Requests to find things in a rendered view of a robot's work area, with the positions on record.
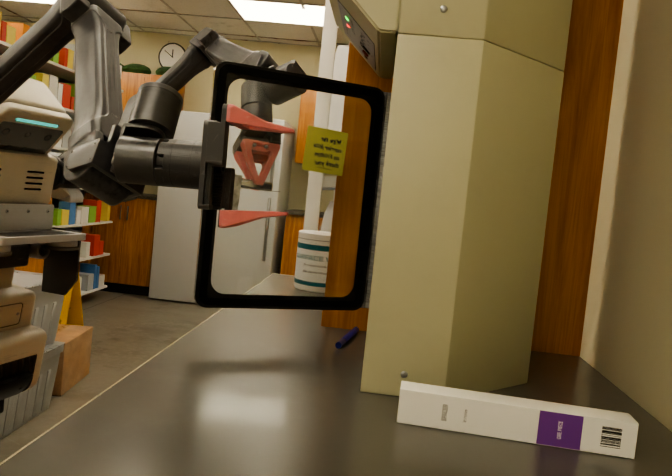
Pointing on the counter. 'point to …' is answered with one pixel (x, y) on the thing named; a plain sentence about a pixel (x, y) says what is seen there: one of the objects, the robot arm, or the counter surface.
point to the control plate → (357, 34)
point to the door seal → (365, 202)
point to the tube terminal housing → (466, 179)
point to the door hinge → (377, 199)
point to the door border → (362, 199)
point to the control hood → (370, 10)
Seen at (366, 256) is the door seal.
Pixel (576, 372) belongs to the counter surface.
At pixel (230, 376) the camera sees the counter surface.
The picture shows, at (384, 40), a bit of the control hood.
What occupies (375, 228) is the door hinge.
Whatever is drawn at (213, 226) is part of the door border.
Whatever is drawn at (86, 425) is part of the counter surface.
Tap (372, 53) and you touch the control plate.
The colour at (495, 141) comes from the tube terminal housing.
